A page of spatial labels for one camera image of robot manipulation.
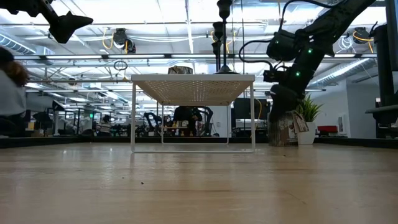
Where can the black aluminium table frame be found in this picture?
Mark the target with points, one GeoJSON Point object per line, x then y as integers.
{"type": "Point", "coordinates": [46, 141]}

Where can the person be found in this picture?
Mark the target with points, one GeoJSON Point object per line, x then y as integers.
{"type": "Point", "coordinates": [186, 113]}
{"type": "Point", "coordinates": [12, 99]}
{"type": "Point", "coordinates": [105, 127]}

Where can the glass candle jar brown label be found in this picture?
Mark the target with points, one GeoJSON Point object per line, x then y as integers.
{"type": "Point", "coordinates": [281, 133]}
{"type": "Point", "coordinates": [180, 70]}

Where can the grey computer desk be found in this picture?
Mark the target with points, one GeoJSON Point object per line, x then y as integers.
{"type": "Point", "coordinates": [385, 113]}

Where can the green plant in white pot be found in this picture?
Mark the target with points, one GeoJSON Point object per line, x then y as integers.
{"type": "Point", "coordinates": [308, 137]}

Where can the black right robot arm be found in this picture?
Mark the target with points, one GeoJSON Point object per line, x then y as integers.
{"type": "Point", "coordinates": [335, 18]}

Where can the silver ventilation duct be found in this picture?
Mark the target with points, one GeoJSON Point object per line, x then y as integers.
{"type": "Point", "coordinates": [342, 73]}
{"type": "Point", "coordinates": [15, 45]}

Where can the black background screen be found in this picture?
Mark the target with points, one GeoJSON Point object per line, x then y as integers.
{"type": "Point", "coordinates": [248, 109]}

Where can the red box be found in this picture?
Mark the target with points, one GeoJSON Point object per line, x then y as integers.
{"type": "Point", "coordinates": [327, 129]}

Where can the monitor with black stand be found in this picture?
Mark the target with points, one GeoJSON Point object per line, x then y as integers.
{"type": "Point", "coordinates": [392, 46]}

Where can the white perforated metal shelf riser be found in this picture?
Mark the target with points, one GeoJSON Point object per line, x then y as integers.
{"type": "Point", "coordinates": [192, 77]}

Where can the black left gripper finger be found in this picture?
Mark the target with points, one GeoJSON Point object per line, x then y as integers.
{"type": "Point", "coordinates": [51, 11]}
{"type": "Point", "coordinates": [70, 26]}

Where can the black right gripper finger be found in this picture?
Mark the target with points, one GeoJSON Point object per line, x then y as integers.
{"type": "Point", "coordinates": [283, 102]}

